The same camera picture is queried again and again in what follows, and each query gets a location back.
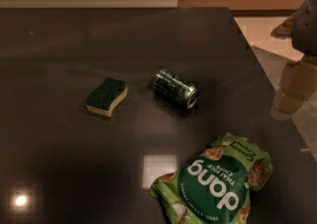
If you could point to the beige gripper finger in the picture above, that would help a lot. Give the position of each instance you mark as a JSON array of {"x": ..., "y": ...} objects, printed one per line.
[{"x": 297, "y": 84}]

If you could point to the green soda can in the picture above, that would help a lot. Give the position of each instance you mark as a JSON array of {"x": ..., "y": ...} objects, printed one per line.
[{"x": 175, "y": 88}]

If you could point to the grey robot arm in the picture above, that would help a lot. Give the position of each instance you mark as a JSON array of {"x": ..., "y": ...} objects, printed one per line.
[{"x": 301, "y": 27}]

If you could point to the green dang chips bag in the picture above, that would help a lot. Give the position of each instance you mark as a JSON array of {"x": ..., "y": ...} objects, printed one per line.
[{"x": 216, "y": 187}]

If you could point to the green and yellow sponge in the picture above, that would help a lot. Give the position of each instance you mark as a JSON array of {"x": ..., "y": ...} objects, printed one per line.
[{"x": 107, "y": 96}]

